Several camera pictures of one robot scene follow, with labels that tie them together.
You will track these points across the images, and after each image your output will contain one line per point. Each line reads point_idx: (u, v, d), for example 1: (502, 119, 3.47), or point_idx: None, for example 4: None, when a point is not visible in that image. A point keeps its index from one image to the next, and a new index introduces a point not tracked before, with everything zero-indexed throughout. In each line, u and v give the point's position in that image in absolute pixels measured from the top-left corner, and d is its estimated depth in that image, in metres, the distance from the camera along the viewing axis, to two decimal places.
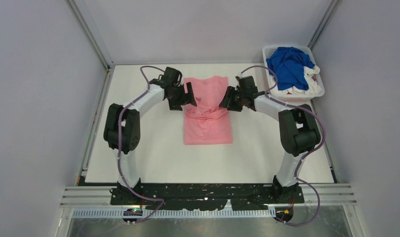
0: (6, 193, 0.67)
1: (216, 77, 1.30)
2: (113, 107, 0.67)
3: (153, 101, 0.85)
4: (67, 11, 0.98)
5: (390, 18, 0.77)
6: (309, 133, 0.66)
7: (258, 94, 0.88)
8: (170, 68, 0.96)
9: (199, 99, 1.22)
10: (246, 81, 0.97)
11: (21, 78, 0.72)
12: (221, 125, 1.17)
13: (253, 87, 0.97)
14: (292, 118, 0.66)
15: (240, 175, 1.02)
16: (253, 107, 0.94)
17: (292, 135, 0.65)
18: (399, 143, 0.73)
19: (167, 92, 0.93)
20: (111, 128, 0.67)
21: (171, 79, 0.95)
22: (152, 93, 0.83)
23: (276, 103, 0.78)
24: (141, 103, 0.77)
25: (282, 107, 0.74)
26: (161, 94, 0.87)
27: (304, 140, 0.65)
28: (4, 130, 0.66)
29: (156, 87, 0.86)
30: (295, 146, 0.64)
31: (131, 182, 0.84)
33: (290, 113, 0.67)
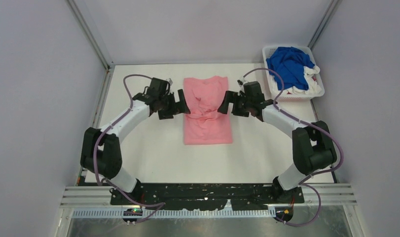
0: (6, 192, 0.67)
1: (216, 77, 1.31)
2: (90, 131, 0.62)
3: (136, 120, 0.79)
4: (67, 10, 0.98)
5: (390, 17, 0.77)
6: (324, 152, 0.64)
7: (266, 103, 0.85)
8: (156, 81, 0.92)
9: (199, 99, 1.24)
10: (252, 88, 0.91)
11: (21, 77, 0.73)
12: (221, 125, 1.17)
13: (260, 95, 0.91)
14: (307, 138, 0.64)
15: (239, 175, 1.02)
16: (260, 117, 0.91)
17: (308, 156, 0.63)
18: None
19: (154, 106, 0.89)
20: (88, 154, 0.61)
21: (158, 92, 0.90)
22: (136, 110, 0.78)
23: (288, 117, 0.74)
24: (122, 125, 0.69)
25: (295, 124, 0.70)
26: (146, 110, 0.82)
27: (319, 160, 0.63)
28: (4, 129, 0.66)
29: (139, 104, 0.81)
30: (310, 168, 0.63)
31: (127, 189, 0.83)
33: (305, 132, 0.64)
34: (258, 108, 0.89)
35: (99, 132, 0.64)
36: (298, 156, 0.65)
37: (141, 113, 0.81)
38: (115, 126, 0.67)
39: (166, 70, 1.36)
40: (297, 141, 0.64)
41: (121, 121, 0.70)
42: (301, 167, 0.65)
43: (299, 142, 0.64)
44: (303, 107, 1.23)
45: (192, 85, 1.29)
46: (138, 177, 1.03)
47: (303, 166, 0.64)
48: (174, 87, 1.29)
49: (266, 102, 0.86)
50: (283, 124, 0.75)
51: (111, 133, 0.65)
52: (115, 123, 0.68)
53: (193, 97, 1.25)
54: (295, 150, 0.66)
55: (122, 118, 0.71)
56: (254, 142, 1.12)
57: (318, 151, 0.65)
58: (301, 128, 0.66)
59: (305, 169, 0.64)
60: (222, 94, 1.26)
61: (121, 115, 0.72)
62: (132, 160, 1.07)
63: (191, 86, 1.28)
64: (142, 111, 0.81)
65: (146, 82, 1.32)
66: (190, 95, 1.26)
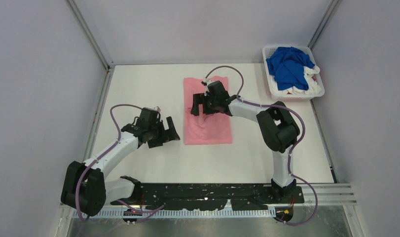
0: (7, 192, 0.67)
1: (216, 77, 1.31)
2: (73, 167, 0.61)
3: (125, 153, 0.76)
4: (67, 11, 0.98)
5: (390, 17, 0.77)
6: (289, 127, 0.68)
7: (231, 99, 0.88)
8: (146, 110, 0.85)
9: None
10: (215, 88, 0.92)
11: (21, 77, 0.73)
12: (219, 122, 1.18)
13: (224, 92, 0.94)
14: (269, 118, 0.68)
15: (240, 175, 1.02)
16: (229, 113, 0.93)
17: (273, 133, 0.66)
18: (399, 143, 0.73)
19: (143, 138, 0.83)
20: (69, 190, 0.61)
21: (148, 123, 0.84)
22: (123, 143, 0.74)
23: (251, 105, 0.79)
24: (107, 159, 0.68)
25: (258, 109, 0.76)
26: (134, 143, 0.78)
27: (286, 135, 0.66)
28: (4, 129, 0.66)
29: (127, 136, 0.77)
30: (280, 143, 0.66)
31: (126, 194, 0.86)
33: (267, 113, 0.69)
34: (225, 106, 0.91)
35: (84, 166, 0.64)
36: (267, 136, 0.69)
37: (130, 146, 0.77)
38: (99, 160, 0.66)
39: (166, 70, 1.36)
40: (262, 123, 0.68)
41: (107, 154, 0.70)
42: (272, 145, 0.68)
43: (263, 123, 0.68)
44: (303, 107, 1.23)
45: (192, 85, 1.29)
46: (138, 177, 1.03)
47: (272, 144, 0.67)
48: (174, 87, 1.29)
49: (231, 98, 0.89)
50: (249, 112, 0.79)
51: (95, 168, 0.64)
52: (101, 155, 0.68)
53: (193, 97, 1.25)
54: (263, 132, 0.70)
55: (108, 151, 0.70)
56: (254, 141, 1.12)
57: (283, 127, 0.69)
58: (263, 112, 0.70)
59: (274, 145, 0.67)
60: None
61: (107, 148, 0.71)
62: (133, 160, 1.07)
63: (191, 86, 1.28)
64: (131, 144, 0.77)
65: (146, 82, 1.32)
66: (190, 95, 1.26)
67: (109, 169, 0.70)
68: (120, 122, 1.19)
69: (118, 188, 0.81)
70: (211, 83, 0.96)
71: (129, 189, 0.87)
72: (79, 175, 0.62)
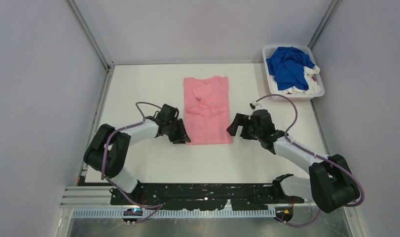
0: (7, 191, 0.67)
1: (216, 77, 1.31)
2: (104, 128, 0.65)
3: (144, 135, 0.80)
4: (67, 11, 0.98)
5: (390, 18, 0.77)
6: (346, 188, 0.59)
7: (278, 136, 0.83)
8: (166, 106, 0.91)
9: (199, 99, 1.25)
10: (262, 119, 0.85)
11: (21, 77, 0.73)
12: (220, 123, 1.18)
13: (270, 125, 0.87)
14: (325, 173, 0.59)
15: (240, 175, 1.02)
16: (272, 149, 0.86)
17: (328, 193, 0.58)
18: (399, 143, 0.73)
19: (161, 130, 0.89)
20: (95, 149, 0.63)
21: (167, 117, 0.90)
22: (147, 125, 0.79)
23: (303, 151, 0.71)
24: (134, 130, 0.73)
25: (310, 159, 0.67)
26: (154, 129, 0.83)
27: (341, 197, 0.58)
28: (5, 128, 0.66)
29: (150, 122, 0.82)
30: (332, 206, 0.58)
31: (127, 189, 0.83)
33: (323, 168, 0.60)
34: (268, 141, 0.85)
35: (113, 129, 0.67)
36: (317, 192, 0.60)
37: (150, 130, 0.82)
38: (128, 128, 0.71)
39: (166, 70, 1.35)
40: (315, 178, 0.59)
41: (135, 127, 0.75)
42: (321, 204, 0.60)
43: (318, 180, 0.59)
44: (303, 107, 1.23)
45: (192, 85, 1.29)
46: (138, 177, 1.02)
47: (323, 204, 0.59)
48: (174, 87, 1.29)
49: (277, 135, 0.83)
50: (298, 159, 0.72)
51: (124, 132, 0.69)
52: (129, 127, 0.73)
53: (193, 97, 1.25)
54: (313, 186, 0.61)
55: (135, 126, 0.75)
56: (254, 141, 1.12)
57: (339, 187, 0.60)
58: (318, 164, 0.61)
59: (325, 207, 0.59)
60: (222, 94, 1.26)
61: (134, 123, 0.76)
62: (132, 161, 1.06)
63: (191, 86, 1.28)
64: (152, 129, 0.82)
65: (146, 81, 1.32)
66: (190, 95, 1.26)
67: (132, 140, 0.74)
68: (120, 122, 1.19)
69: (126, 176, 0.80)
70: (258, 111, 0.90)
71: (131, 185, 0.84)
72: (108, 136, 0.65)
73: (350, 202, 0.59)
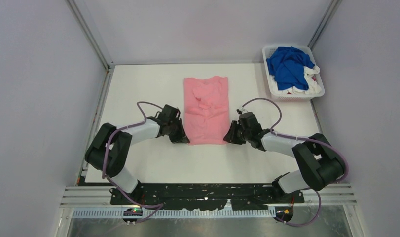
0: (7, 191, 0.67)
1: (216, 77, 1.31)
2: (106, 126, 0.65)
3: (145, 135, 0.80)
4: (67, 11, 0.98)
5: (390, 18, 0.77)
6: (332, 163, 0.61)
7: (264, 132, 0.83)
8: (167, 107, 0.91)
9: (199, 99, 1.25)
10: (247, 120, 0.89)
11: (21, 77, 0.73)
12: (220, 123, 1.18)
13: (256, 125, 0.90)
14: (309, 151, 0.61)
15: (239, 176, 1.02)
16: (261, 148, 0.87)
17: (315, 170, 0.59)
18: (399, 143, 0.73)
19: (162, 131, 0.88)
20: (97, 148, 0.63)
21: (169, 118, 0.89)
22: (148, 125, 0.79)
23: (286, 138, 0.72)
24: (135, 130, 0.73)
25: (293, 142, 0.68)
26: (155, 129, 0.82)
27: (329, 173, 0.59)
28: (5, 129, 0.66)
29: (152, 122, 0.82)
30: (322, 182, 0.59)
31: (127, 188, 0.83)
33: (306, 146, 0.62)
34: (257, 140, 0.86)
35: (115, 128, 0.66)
36: (305, 171, 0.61)
37: (152, 130, 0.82)
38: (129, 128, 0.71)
39: (166, 70, 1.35)
40: (300, 157, 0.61)
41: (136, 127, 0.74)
42: (310, 183, 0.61)
43: (304, 159, 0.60)
44: (303, 107, 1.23)
45: (192, 85, 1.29)
46: (138, 177, 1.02)
47: (312, 182, 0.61)
48: (174, 87, 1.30)
49: (264, 132, 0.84)
50: (285, 147, 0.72)
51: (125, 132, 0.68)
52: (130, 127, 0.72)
53: (193, 97, 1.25)
54: (300, 166, 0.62)
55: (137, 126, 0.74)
56: None
57: (324, 163, 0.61)
58: (302, 144, 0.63)
59: (315, 184, 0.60)
60: (222, 94, 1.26)
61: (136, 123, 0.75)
62: (132, 160, 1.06)
63: (191, 86, 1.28)
64: (153, 129, 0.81)
65: (146, 81, 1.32)
66: (190, 95, 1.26)
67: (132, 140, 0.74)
68: (121, 122, 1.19)
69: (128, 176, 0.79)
70: (243, 114, 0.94)
71: (131, 184, 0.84)
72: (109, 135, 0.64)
73: (338, 176, 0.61)
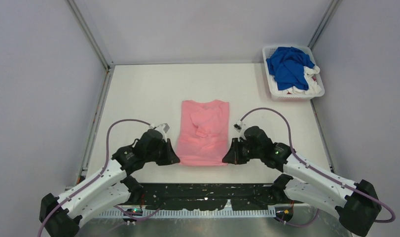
0: (8, 190, 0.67)
1: (217, 101, 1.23)
2: (44, 202, 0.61)
3: (108, 185, 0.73)
4: (66, 11, 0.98)
5: (389, 17, 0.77)
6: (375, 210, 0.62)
7: (281, 151, 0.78)
8: (146, 137, 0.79)
9: (196, 126, 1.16)
10: (257, 138, 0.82)
11: (22, 76, 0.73)
12: (214, 153, 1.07)
13: (268, 141, 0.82)
14: (361, 207, 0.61)
15: (238, 176, 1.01)
16: (278, 168, 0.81)
17: (366, 225, 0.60)
18: (399, 142, 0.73)
19: (134, 167, 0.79)
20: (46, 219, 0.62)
21: (145, 150, 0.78)
22: (106, 177, 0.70)
23: (327, 179, 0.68)
24: (81, 197, 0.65)
25: (341, 190, 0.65)
26: (121, 175, 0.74)
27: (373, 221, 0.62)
28: (5, 127, 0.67)
29: (114, 168, 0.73)
30: (366, 231, 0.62)
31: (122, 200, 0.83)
33: (358, 202, 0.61)
34: (273, 159, 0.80)
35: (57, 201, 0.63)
36: (353, 222, 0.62)
37: (115, 178, 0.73)
38: (72, 198, 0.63)
39: (165, 70, 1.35)
40: (354, 214, 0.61)
41: (84, 190, 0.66)
42: (355, 230, 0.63)
43: (355, 214, 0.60)
44: (303, 107, 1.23)
45: (191, 108, 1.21)
46: (137, 177, 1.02)
47: (358, 230, 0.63)
48: (174, 87, 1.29)
49: (280, 151, 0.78)
50: (321, 186, 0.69)
51: (64, 209, 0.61)
52: (74, 193, 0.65)
53: (191, 123, 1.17)
54: (348, 218, 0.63)
55: (87, 187, 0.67)
56: None
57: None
58: (351, 197, 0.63)
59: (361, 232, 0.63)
60: (222, 121, 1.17)
61: (87, 182, 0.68)
62: None
63: (189, 110, 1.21)
64: (117, 176, 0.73)
65: (146, 81, 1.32)
66: (188, 120, 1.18)
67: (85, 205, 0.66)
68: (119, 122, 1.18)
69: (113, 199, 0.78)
70: (248, 132, 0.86)
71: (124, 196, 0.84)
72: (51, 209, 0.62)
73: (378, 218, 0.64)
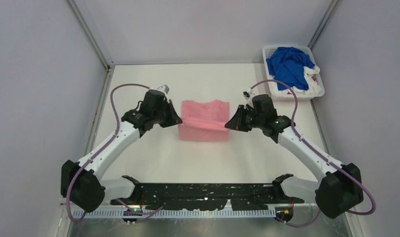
0: (8, 191, 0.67)
1: (216, 101, 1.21)
2: (66, 167, 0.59)
3: (124, 145, 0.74)
4: (66, 11, 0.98)
5: (389, 18, 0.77)
6: (353, 197, 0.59)
7: (283, 124, 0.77)
8: (150, 96, 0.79)
9: None
10: (263, 104, 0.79)
11: (22, 77, 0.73)
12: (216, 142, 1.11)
13: (272, 111, 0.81)
14: (339, 185, 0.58)
15: (239, 176, 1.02)
16: (273, 138, 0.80)
17: (336, 203, 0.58)
18: (398, 143, 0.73)
19: (146, 126, 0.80)
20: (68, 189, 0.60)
21: (152, 109, 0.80)
22: (122, 137, 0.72)
23: (315, 154, 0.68)
24: (102, 157, 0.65)
25: (324, 166, 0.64)
26: (135, 134, 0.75)
27: (347, 205, 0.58)
28: (5, 128, 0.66)
29: (126, 128, 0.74)
30: (336, 212, 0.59)
31: (124, 195, 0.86)
33: (337, 180, 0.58)
34: (272, 128, 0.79)
35: (78, 166, 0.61)
36: (325, 198, 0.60)
37: (130, 138, 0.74)
38: (94, 159, 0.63)
39: (165, 70, 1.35)
40: (328, 187, 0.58)
41: (103, 151, 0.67)
42: (326, 210, 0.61)
43: (331, 190, 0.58)
44: (303, 107, 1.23)
45: (190, 109, 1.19)
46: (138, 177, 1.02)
47: (328, 209, 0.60)
48: (174, 87, 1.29)
49: (282, 123, 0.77)
50: (309, 161, 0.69)
51: (89, 170, 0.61)
52: (94, 155, 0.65)
53: None
54: (322, 194, 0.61)
55: (104, 148, 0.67)
56: (255, 144, 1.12)
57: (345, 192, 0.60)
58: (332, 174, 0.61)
59: (330, 212, 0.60)
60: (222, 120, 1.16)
61: (103, 145, 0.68)
62: (131, 163, 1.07)
63: (189, 111, 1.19)
64: (131, 135, 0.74)
65: (146, 82, 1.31)
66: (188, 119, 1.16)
67: (106, 166, 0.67)
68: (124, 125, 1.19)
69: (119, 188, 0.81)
70: (257, 97, 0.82)
71: (129, 190, 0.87)
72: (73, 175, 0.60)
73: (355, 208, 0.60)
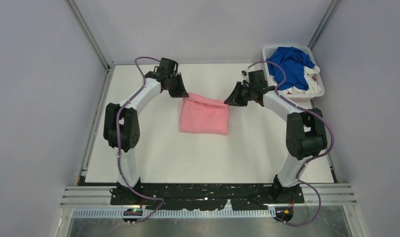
0: (6, 192, 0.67)
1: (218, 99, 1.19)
2: (110, 107, 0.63)
3: (149, 96, 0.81)
4: (67, 11, 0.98)
5: (390, 18, 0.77)
6: (315, 137, 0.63)
7: (269, 89, 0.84)
8: (164, 60, 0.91)
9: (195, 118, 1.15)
10: (255, 74, 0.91)
11: (21, 78, 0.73)
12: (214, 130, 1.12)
13: (263, 81, 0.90)
14: (300, 122, 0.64)
15: (240, 175, 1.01)
16: (261, 102, 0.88)
17: (299, 138, 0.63)
18: (399, 143, 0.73)
19: (164, 84, 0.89)
20: (110, 128, 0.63)
21: (167, 70, 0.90)
22: (149, 87, 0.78)
23: (286, 102, 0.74)
24: (137, 100, 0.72)
25: (291, 109, 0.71)
26: (158, 86, 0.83)
27: (309, 145, 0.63)
28: (5, 130, 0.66)
29: (151, 82, 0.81)
30: (300, 149, 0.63)
31: (131, 182, 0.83)
33: (299, 117, 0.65)
34: (259, 93, 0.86)
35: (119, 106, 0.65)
36: (291, 138, 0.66)
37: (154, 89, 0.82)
38: (132, 101, 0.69)
39: None
40: (292, 124, 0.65)
41: (136, 97, 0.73)
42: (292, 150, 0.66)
43: (292, 125, 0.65)
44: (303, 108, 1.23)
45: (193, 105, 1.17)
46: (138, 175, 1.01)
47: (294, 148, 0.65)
48: None
49: (268, 88, 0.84)
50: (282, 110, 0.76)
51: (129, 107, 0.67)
52: (131, 98, 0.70)
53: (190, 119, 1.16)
54: (289, 132, 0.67)
55: (137, 95, 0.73)
56: (256, 140, 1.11)
57: (311, 135, 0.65)
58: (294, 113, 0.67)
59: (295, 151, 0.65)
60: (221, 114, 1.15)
61: (136, 92, 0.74)
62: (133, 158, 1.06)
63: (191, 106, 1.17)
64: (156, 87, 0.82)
65: None
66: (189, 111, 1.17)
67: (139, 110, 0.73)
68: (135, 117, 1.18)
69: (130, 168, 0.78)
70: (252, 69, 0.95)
71: (135, 178, 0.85)
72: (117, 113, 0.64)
73: (317, 150, 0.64)
